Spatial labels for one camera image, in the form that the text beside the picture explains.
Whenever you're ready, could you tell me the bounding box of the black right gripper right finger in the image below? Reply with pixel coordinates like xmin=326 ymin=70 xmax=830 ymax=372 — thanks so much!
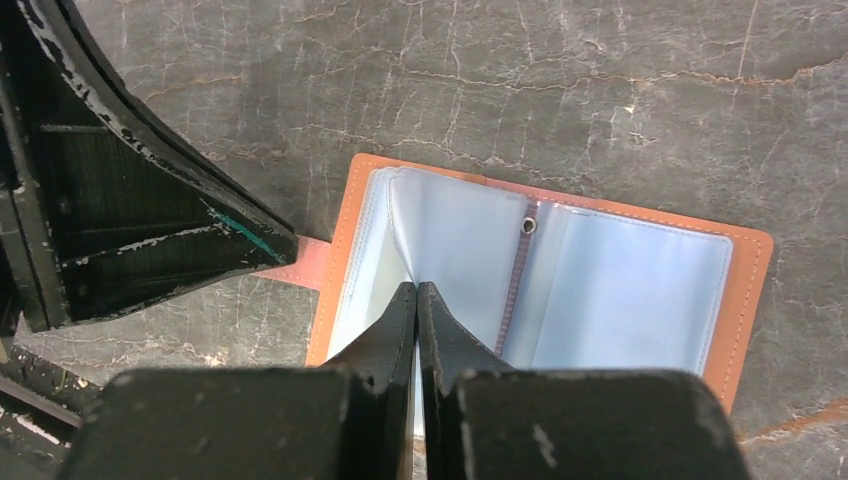
xmin=417 ymin=282 xmax=750 ymax=479

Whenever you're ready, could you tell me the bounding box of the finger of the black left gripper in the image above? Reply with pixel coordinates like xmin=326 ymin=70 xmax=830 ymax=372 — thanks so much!
xmin=1 ymin=1 xmax=298 ymax=332

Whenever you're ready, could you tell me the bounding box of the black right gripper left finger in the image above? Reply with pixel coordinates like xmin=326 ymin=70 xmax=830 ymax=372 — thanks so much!
xmin=60 ymin=282 xmax=417 ymax=479

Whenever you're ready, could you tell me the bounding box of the orange leather card holder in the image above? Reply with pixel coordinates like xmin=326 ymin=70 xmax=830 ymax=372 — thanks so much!
xmin=266 ymin=153 xmax=774 ymax=408

